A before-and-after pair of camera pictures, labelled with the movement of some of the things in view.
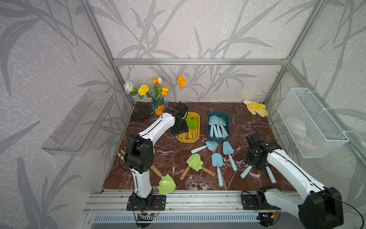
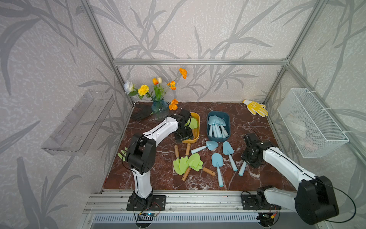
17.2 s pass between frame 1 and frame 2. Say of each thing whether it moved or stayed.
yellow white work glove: stayed
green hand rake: stayed
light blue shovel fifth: stayed
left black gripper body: moved
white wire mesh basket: stayed
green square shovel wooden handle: stayed
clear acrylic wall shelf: stayed
